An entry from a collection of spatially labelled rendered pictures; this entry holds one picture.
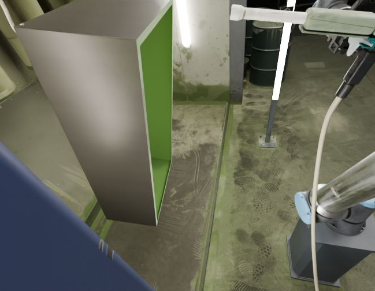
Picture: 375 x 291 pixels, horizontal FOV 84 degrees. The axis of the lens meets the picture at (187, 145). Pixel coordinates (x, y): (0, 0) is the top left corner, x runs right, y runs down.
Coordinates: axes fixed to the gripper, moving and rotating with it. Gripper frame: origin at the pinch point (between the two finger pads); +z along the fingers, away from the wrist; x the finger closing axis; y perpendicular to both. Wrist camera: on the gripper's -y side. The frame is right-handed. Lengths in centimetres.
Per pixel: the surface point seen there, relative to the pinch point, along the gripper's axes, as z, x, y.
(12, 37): -90, 183, 49
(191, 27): -218, 61, 68
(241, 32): -211, 2, 66
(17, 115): -66, 192, 104
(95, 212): -23, 126, 177
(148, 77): -59, 74, 51
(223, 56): -213, 16, 96
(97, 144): 0, 82, 51
